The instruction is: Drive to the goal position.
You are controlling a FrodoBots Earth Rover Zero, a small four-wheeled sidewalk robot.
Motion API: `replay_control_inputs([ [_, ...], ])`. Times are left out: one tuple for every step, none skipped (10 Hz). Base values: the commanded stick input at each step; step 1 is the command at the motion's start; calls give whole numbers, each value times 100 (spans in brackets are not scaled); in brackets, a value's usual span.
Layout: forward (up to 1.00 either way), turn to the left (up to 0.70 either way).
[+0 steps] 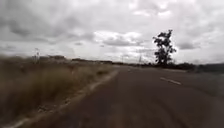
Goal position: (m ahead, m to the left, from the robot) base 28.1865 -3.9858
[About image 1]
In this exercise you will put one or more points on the row of dark bushes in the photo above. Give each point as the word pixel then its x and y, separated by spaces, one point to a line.
pixel 186 66

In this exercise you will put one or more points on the dry grass verge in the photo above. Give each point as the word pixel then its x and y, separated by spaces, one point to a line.
pixel 36 83

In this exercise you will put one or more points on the dark asphalt road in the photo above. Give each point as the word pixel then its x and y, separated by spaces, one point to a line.
pixel 143 103

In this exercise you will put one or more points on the tall dark tree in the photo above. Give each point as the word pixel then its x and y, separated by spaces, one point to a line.
pixel 164 46

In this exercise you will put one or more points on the pale road edge kerb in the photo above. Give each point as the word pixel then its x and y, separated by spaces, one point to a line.
pixel 96 83

